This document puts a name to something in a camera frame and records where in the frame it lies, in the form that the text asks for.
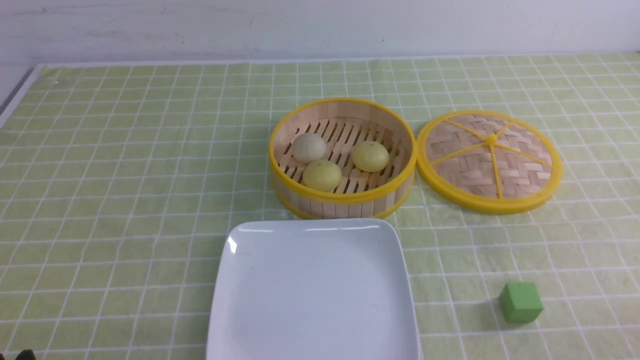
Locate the yellow rimmed bamboo steamer basket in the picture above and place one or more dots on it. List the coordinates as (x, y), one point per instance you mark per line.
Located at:
(343, 123)

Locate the white square plate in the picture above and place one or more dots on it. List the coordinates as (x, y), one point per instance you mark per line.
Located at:
(319, 289)

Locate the white steamed bun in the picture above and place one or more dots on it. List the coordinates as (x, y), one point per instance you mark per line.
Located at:
(308, 148)

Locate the yellow rimmed woven steamer lid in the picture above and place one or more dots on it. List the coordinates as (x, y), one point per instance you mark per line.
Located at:
(488, 162)

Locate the yellow steamed bun front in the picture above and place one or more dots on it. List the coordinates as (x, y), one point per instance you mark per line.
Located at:
(322, 175)

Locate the green cube block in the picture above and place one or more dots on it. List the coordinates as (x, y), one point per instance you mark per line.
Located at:
(520, 302)

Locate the yellow steamed bun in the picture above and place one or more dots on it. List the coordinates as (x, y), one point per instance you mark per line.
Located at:
(322, 175)
(369, 156)

